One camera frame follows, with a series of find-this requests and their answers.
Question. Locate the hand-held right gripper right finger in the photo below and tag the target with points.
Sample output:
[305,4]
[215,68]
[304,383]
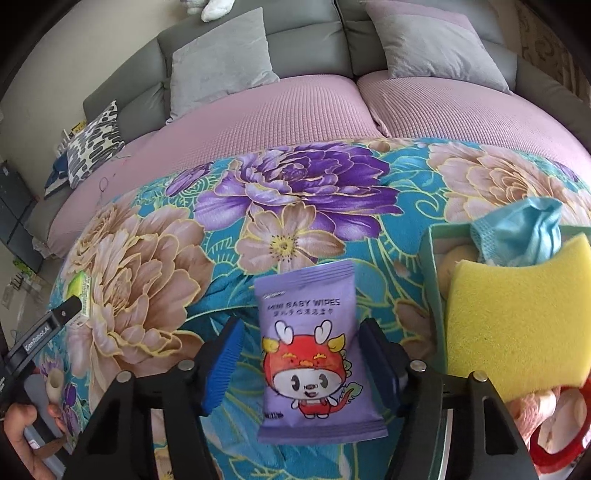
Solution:
[378,364]

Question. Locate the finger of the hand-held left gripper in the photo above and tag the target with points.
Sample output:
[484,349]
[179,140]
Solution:
[67,311]

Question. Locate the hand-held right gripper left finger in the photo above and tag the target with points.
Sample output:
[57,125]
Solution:
[224,364]

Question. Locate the green tissue box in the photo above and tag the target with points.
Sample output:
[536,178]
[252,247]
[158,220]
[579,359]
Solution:
[78,295]

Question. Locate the purple wipes packet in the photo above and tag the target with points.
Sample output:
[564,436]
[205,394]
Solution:
[314,350]

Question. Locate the white tray green rim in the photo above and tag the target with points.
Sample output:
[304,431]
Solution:
[431,277]

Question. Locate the beige makeup sponge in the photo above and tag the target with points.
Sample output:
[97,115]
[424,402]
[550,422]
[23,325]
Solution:
[455,270]

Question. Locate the yellow and green sponge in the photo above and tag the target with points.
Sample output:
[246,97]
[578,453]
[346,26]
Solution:
[517,323]

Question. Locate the pink fluffy cloth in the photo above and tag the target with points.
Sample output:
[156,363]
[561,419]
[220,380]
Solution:
[531,415]

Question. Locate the blue face mask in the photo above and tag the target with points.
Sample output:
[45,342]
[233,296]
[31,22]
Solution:
[521,230]

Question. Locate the red tape roll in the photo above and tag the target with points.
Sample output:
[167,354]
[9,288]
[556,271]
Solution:
[554,461]

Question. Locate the person's left hand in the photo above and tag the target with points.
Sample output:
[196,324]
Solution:
[18,438]

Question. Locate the floral blanket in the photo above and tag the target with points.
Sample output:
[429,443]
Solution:
[194,258]

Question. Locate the dark cabinet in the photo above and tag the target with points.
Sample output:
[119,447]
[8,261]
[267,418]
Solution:
[16,207]

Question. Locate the blue cushion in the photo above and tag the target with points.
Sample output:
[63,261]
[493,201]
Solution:
[56,177]

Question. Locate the black and white patterned pillow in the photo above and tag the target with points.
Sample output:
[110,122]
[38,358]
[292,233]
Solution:
[92,145]

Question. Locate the yellow book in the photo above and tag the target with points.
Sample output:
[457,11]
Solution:
[74,134]

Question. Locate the grey sofa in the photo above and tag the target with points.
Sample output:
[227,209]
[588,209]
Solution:
[300,106]

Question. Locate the plain grey pillow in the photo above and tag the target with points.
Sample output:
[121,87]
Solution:
[217,60]

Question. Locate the grey and lilac pillow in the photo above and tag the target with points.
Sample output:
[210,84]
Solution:
[429,41]

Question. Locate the grey and white plush toy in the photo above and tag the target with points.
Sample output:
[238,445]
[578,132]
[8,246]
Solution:
[210,8]

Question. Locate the patterned beige curtain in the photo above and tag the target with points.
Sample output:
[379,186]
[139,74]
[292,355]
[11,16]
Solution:
[554,46]

